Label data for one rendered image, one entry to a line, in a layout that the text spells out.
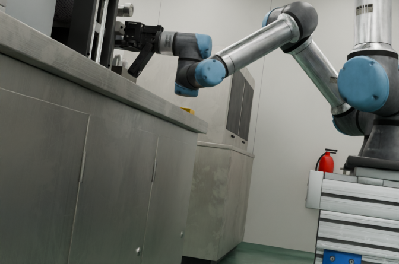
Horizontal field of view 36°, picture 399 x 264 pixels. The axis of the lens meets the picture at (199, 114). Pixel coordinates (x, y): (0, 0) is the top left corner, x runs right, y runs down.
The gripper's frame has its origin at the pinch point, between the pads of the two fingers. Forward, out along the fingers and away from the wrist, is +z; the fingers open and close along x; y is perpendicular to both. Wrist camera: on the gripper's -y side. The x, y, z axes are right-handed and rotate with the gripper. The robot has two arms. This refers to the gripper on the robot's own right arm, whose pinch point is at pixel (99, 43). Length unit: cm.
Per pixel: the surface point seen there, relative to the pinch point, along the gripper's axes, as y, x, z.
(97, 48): -8.8, 38.8, -15.1
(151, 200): -44, 24, -30
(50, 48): -21, 100, -33
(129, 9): 8.7, 11.3, -12.3
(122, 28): 3.3, 9.4, -10.3
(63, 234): -48, 79, -30
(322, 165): -18, -428, -75
